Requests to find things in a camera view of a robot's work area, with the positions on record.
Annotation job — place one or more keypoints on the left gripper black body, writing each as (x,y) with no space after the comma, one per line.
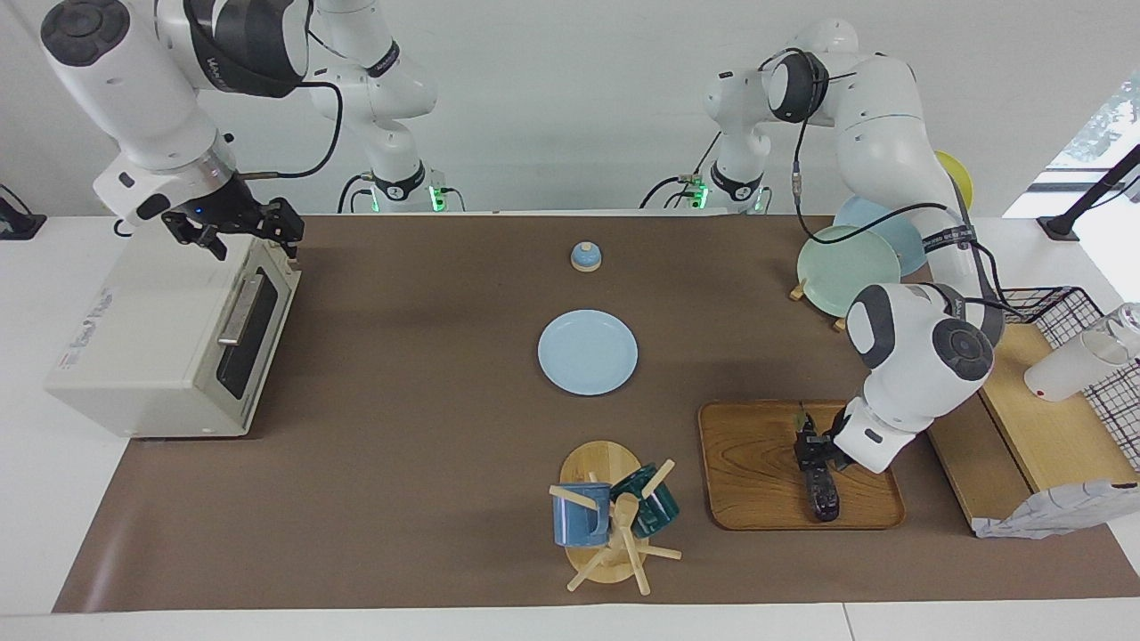
(824,445)

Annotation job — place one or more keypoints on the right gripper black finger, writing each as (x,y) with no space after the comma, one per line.
(292,249)
(216,247)

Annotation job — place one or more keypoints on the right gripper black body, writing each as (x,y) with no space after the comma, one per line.
(232,209)

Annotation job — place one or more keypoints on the dark purple eggplant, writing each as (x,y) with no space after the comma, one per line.
(824,494)

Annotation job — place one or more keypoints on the oven door with glass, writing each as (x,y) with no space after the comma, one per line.
(240,312)

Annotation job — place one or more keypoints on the small light blue plate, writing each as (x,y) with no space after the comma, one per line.
(588,352)

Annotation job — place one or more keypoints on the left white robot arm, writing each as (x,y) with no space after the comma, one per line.
(917,356)

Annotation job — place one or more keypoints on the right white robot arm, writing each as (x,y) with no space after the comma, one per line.
(134,98)

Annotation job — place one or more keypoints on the beige toaster oven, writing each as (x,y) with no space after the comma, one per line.
(134,338)

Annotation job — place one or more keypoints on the rectangular wooden tray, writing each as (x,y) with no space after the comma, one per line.
(757,463)

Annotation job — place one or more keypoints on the dark green mug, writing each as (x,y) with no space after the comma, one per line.
(655,507)

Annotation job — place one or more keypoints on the wooden plate rack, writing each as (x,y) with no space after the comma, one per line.
(795,289)

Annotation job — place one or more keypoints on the pale green plate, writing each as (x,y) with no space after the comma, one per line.
(837,267)

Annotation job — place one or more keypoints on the black clamp base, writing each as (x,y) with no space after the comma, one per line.
(18,227)

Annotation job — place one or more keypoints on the wooden mug tree stand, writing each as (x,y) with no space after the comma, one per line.
(597,458)

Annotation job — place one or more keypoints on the large light blue plate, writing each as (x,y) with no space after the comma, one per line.
(904,254)

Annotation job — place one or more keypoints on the wooden two-tier shelf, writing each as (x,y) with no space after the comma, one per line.
(1051,427)

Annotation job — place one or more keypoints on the white checked cloth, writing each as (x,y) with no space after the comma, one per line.
(1051,512)

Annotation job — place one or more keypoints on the blue mug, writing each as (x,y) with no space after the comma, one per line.
(579,525)

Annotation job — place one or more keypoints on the white cup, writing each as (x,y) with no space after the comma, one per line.
(1064,374)

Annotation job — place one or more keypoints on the brown table mat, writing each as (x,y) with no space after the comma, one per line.
(445,490)

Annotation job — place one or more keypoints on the yellow plate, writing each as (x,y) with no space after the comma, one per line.
(960,178)

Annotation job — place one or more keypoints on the black stand with pole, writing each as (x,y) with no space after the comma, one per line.
(1060,227)

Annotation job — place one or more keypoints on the clear drinking glass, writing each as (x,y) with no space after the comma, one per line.
(1131,320)

